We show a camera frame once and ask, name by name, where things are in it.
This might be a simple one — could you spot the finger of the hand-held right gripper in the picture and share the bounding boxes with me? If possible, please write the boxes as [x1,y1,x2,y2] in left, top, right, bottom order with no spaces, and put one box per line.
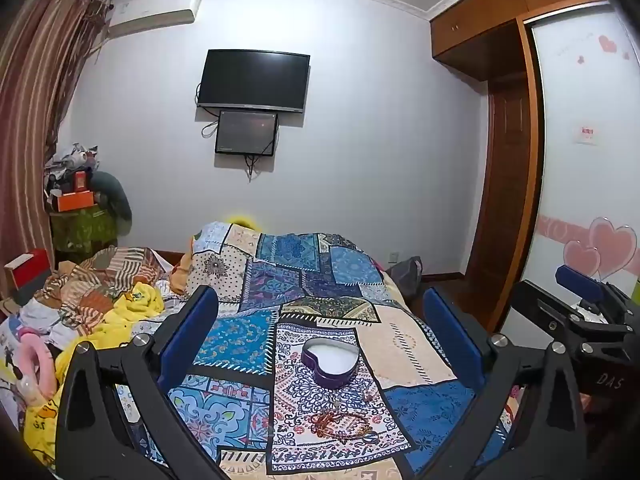
[555,265,640,312]
[509,280,632,337]

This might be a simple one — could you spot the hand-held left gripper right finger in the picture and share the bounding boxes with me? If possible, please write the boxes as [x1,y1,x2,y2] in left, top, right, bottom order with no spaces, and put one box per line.
[400,287,587,480]

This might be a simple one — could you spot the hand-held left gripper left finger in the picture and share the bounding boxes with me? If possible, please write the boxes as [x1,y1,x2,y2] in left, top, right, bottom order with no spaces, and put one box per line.
[55,285,221,480]

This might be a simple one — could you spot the purple heart-shaped tin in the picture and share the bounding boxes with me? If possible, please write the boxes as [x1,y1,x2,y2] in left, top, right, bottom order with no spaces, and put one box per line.
[301,337,361,390]

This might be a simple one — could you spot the red cord bracelet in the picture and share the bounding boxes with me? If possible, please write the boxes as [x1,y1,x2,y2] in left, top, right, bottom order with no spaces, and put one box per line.
[322,409,375,433]

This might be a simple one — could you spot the red beaded bracelet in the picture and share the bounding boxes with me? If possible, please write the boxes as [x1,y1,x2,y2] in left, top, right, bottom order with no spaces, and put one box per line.
[309,412,337,442]

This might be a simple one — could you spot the yellow cartoon blanket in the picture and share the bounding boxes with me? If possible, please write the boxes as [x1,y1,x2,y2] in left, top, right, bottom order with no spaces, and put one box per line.
[22,282,166,468]

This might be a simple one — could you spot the dark bag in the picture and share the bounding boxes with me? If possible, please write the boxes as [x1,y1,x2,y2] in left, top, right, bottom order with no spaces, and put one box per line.
[385,256,424,303]

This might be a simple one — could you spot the brown striped quilt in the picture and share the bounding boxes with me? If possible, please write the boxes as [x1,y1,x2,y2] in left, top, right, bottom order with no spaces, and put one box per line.
[35,246,168,333]

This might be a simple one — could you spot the white heart-print sliding door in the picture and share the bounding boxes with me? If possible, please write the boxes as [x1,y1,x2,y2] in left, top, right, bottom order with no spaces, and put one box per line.
[505,2,640,333]

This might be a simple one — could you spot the brown wooden door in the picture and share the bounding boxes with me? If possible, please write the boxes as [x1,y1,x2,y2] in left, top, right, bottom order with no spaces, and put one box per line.
[462,80,532,278]

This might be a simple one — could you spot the patchwork patterned blanket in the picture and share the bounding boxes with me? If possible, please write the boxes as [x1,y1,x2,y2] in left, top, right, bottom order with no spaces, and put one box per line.
[116,221,526,480]

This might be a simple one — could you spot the red white door label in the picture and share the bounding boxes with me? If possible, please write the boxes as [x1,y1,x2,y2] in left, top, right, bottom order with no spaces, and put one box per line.
[574,122,600,146]

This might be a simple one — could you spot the green covered cabinet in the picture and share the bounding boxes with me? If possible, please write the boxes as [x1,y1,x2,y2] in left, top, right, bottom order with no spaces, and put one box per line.
[50,205,118,261]

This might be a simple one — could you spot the grey-green plush toy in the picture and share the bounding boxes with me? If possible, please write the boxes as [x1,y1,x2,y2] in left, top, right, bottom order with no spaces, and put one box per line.
[92,171,133,236]

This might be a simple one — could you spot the red white box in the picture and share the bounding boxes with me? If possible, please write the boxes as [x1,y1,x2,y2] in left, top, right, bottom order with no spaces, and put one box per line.
[4,249,53,306]

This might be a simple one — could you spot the white cartoon bed sheet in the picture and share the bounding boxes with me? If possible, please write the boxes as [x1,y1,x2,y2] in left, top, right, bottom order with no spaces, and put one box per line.
[0,300,66,431]

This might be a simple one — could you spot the orange box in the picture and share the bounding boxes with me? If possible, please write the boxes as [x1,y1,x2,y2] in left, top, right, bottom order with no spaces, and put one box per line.
[56,189,96,212]

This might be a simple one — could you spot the pile of assorted clutter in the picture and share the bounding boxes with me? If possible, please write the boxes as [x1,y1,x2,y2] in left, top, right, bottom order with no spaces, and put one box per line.
[44,142,101,196]

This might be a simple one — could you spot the wooden wardrobe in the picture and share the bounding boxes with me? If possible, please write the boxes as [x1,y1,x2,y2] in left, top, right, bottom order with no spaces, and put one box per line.
[429,0,608,333]

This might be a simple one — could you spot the brown striped curtain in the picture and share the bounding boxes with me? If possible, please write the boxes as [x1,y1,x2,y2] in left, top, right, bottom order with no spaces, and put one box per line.
[0,0,113,306]

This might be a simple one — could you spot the white air conditioner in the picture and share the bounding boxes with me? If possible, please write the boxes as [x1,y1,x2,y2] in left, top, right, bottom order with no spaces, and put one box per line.
[107,0,201,38]

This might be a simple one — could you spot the pink ring plush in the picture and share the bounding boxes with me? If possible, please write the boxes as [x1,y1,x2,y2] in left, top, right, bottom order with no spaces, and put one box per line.
[17,342,58,403]

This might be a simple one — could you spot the small black wall monitor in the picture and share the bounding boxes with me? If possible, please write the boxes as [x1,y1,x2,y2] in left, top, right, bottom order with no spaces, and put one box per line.
[215,110,279,157]

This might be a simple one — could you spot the black wall television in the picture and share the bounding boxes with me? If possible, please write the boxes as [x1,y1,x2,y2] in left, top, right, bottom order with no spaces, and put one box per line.
[196,49,312,114]

